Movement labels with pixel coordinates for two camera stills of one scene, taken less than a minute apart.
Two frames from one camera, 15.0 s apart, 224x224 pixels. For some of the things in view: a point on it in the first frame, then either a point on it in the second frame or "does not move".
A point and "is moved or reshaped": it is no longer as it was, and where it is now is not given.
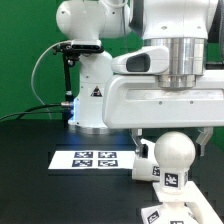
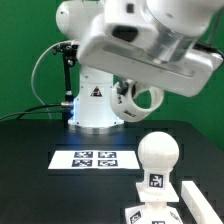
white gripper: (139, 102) → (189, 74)
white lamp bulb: (174, 154) is moved or reshaped
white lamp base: (187, 207) → (155, 196)
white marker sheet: (93, 160) does not move
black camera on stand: (76, 47) does not move
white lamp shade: (146, 169) is moved or reshaped
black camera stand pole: (68, 106) does not move
